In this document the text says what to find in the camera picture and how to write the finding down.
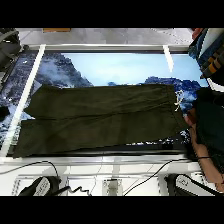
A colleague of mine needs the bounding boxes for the person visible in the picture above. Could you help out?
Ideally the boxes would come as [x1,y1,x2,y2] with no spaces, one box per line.
[183,87,224,194]

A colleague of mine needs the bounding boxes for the dark green pants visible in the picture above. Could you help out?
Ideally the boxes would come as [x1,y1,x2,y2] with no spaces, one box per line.
[12,83,190,159]

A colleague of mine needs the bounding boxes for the black cable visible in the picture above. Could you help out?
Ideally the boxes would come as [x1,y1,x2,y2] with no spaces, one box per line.
[122,158,192,197]
[0,160,62,183]

